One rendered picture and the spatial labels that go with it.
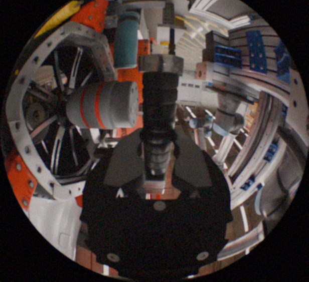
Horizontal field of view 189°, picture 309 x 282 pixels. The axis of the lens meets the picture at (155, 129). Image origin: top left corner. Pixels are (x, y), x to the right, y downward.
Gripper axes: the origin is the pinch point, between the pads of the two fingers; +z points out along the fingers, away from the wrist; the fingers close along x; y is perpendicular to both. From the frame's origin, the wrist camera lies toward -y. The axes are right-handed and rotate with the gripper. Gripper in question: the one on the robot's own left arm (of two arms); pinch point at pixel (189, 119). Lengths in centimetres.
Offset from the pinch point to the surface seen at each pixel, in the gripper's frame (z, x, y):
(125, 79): -23, 71, 35
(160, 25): -34, 57, 73
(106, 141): -60, 76, 14
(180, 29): -36, 46, 73
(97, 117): -69, 76, 28
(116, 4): -42, 86, 85
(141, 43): -25, 65, 60
